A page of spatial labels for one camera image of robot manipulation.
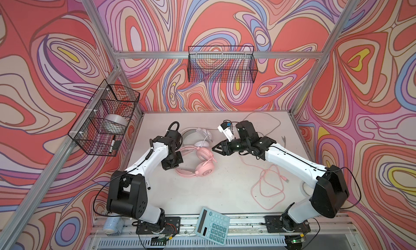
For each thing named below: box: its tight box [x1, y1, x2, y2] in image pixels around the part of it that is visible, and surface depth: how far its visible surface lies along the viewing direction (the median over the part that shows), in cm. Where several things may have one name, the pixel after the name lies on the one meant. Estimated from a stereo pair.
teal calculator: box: [195, 206, 231, 246], surface depth 73 cm
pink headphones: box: [174, 146, 218, 179], surface depth 81 cm
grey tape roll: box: [99, 113, 128, 135], surface depth 74 cm
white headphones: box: [180, 127, 213, 148], surface depth 106 cm
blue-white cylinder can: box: [102, 212, 125, 237], surface depth 69 cm
